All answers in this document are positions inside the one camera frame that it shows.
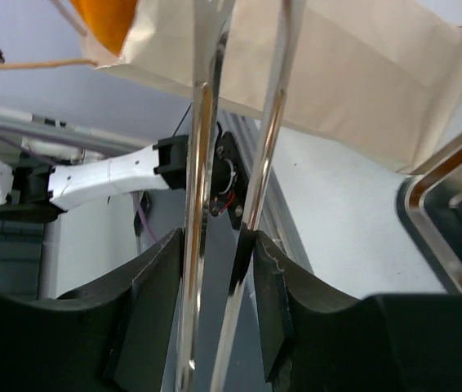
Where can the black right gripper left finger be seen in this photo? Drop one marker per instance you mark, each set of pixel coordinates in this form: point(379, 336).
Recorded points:
point(111, 334)

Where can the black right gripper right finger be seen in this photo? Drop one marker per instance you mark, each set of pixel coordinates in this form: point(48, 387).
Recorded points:
point(316, 338)

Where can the round orange bun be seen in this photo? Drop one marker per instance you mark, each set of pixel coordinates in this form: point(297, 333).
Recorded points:
point(108, 20)

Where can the beige paper bag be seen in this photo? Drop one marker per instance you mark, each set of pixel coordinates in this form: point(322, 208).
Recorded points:
point(381, 77)

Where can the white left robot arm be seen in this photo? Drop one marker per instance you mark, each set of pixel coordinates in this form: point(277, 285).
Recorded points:
point(59, 189)

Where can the silver metal tray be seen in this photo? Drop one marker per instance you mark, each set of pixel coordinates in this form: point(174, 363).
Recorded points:
point(429, 206)

